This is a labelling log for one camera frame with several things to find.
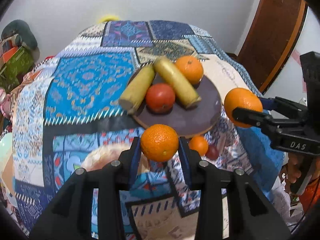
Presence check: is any person's right hand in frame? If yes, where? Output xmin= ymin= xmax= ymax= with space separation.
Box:
xmin=281 ymin=152 xmax=304 ymax=188

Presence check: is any blue patchwork blanket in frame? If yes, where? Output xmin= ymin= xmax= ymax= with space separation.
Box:
xmin=0 ymin=20 xmax=285 ymax=240

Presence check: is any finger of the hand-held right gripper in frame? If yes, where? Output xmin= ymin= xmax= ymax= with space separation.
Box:
xmin=232 ymin=107 xmax=274 ymax=128
xmin=261 ymin=96 xmax=309 ymax=120

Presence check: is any small tangerine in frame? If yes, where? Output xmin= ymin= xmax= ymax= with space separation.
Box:
xmin=188 ymin=135 xmax=209 ymax=157

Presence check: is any red tomato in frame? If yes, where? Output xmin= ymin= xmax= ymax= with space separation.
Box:
xmin=146 ymin=84 xmax=176 ymax=113

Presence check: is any white sliding wardrobe door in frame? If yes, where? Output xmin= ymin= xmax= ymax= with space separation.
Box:
xmin=265 ymin=5 xmax=320 ymax=103

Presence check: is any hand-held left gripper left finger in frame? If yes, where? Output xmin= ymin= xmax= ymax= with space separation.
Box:
xmin=29 ymin=137 xmax=143 ymax=240

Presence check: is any small red fruit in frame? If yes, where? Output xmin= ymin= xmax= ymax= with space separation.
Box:
xmin=205 ymin=145 xmax=220 ymax=161

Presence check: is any white crumpled cloth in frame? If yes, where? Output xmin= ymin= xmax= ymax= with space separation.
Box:
xmin=271 ymin=165 xmax=300 ymax=227

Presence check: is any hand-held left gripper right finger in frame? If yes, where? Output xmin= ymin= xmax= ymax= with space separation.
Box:
xmin=178 ymin=137 xmax=292 ymax=240

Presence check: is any purple round plate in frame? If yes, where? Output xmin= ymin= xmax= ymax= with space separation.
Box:
xmin=126 ymin=70 xmax=222 ymax=138

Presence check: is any pink bunny toy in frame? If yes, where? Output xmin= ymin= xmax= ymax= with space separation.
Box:
xmin=0 ymin=90 xmax=10 ymax=117

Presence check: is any yellow curved object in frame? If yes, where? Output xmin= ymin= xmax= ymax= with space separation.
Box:
xmin=97 ymin=14 xmax=120 ymax=23

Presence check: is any pomelo slice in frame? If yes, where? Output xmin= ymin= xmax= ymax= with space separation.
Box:
xmin=81 ymin=144 xmax=150 ymax=175

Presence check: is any orange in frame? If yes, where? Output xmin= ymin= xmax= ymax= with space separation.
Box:
xmin=140 ymin=124 xmax=179 ymax=162
xmin=224 ymin=88 xmax=263 ymax=128
xmin=175 ymin=56 xmax=204 ymax=85

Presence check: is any pale green round object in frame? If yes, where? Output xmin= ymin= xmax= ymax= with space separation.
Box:
xmin=0 ymin=132 xmax=14 ymax=167

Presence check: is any brown wooden door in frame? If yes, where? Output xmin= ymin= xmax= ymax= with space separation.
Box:
xmin=236 ymin=0 xmax=308 ymax=95

